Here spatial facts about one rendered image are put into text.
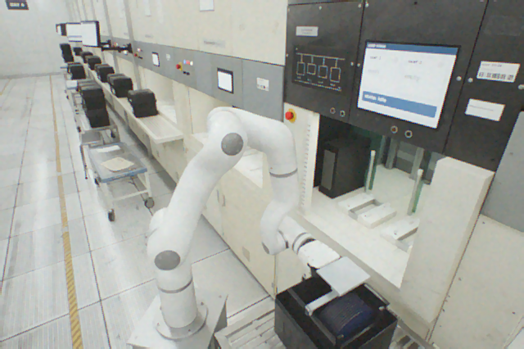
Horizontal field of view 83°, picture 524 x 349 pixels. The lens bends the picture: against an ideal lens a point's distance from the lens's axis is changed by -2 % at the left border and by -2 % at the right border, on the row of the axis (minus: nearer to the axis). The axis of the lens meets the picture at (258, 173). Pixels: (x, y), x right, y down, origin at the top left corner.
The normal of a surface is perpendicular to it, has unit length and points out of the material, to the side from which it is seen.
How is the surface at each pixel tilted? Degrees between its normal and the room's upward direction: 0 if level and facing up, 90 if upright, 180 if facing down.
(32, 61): 90
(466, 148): 90
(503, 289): 90
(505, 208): 90
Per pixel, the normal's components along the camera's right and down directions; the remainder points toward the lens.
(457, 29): -0.84, 0.24
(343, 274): 0.01, -0.88
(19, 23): 0.54, 0.38
